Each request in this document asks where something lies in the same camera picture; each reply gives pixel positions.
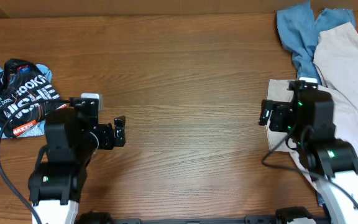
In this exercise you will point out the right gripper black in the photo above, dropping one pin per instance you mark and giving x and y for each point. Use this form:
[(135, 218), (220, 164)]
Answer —
[(278, 110)]

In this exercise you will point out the black printed jersey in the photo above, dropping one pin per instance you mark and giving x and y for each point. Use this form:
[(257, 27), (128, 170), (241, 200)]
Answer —
[(25, 90)]

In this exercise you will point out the blue denim jeans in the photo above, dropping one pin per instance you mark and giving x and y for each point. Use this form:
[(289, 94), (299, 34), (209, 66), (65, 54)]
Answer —
[(299, 30)]

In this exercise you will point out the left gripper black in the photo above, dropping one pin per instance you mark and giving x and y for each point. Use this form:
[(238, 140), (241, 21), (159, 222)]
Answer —
[(107, 141)]

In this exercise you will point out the beige shorts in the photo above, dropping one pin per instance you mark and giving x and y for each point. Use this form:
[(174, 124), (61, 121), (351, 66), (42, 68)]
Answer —
[(336, 61)]

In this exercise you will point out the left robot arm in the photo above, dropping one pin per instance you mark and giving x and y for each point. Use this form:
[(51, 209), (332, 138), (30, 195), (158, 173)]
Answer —
[(73, 135)]

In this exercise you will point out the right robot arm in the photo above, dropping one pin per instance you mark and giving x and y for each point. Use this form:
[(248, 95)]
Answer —
[(331, 163)]

